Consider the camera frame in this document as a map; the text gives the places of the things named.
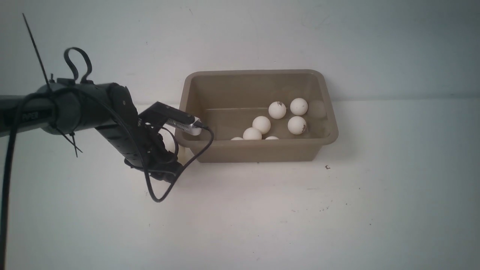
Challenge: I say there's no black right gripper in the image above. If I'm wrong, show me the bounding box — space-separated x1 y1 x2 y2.
96 83 183 183

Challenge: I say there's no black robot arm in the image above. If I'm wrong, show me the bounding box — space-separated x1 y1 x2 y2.
18 83 182 183

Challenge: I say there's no taupe plastic bin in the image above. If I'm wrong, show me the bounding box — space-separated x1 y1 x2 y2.
179 70 338 164

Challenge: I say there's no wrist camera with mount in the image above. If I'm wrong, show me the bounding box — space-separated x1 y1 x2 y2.
139 102 203 136

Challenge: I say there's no black cable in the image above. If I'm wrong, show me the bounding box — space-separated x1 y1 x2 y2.
0 47 215 270

